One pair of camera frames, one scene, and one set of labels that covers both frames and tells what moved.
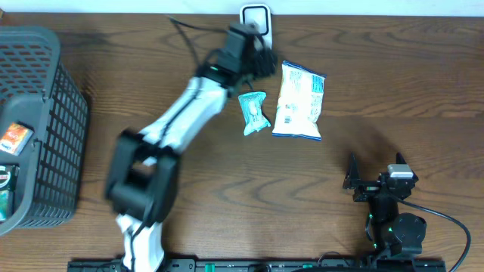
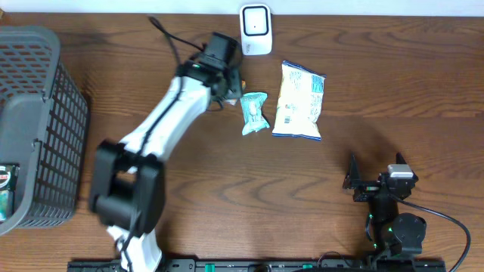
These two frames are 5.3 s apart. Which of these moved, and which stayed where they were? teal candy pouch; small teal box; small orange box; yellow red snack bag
Moved: small orange box
Stayed: yellow red snack bag; teal candy pouch; small teal box
